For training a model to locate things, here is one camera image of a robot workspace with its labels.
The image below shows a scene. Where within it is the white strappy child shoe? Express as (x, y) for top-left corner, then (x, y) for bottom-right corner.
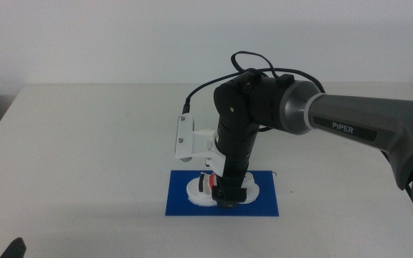
(186, 171), (260, 208)

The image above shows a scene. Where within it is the blue rectangular mat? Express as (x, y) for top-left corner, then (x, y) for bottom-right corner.
(164, 169), (280, 217)

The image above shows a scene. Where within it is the black camera cable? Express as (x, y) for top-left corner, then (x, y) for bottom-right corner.
(181, 50), (413, 258)

